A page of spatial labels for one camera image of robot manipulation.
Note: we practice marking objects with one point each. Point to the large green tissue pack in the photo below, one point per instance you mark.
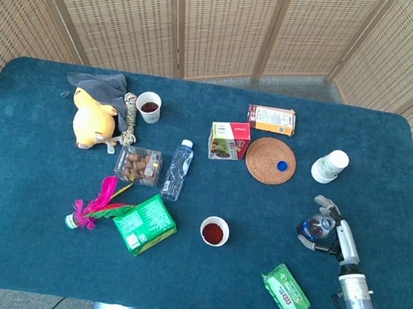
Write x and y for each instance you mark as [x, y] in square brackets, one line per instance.
[143, 223]

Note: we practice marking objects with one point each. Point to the green wet wipes pack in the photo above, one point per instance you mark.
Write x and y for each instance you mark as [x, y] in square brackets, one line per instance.
[285, 292]

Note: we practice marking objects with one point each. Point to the paper cup with green flower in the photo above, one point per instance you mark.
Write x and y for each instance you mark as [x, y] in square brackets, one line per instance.
[151, 117]

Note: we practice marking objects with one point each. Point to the woven folding screen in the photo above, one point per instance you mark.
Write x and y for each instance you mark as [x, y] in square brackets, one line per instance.
[226, 21]

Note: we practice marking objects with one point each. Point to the orange snack box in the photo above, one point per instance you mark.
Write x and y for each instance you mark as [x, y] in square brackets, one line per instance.
[274, 120]

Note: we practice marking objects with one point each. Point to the clear plastic water bottle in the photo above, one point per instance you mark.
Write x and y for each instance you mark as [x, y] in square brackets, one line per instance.
[177, 169]

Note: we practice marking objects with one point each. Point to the paper cup with blue print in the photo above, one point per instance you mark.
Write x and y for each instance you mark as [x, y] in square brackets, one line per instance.
[216, 220]

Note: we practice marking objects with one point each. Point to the red and green biscuit box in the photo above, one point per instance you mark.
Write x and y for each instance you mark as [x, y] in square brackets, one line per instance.
[227, 146]

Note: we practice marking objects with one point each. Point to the clear plastic cookie box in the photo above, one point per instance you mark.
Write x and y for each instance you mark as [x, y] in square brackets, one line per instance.
[136, 165]

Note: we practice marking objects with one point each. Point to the yellow plush toy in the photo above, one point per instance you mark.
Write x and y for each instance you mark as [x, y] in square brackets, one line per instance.
[91, 121]

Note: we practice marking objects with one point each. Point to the blue bottle cap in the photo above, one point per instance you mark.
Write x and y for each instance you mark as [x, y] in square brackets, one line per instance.
[282, 166]

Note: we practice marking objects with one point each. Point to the small bottle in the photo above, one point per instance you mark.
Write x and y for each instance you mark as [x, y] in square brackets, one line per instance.
[316, 227]

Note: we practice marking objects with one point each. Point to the stack of floral paper cups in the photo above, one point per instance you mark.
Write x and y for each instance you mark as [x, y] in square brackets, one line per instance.
[329, 167]

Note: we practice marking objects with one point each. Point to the blue table cover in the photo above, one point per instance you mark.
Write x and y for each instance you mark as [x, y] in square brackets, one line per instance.
[224, 192]

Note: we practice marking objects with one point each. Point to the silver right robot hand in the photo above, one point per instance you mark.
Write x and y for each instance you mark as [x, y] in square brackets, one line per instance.
[348, 243]

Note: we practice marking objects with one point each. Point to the grey cloth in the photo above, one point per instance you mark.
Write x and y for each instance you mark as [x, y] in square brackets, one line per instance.
[104, 85]

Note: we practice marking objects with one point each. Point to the round woven rattan coaster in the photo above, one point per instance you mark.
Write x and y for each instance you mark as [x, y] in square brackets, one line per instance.
[264, 159]

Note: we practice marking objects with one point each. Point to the pink feather shuttlecock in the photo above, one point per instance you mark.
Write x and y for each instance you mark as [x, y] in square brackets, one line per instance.
[105, 194]

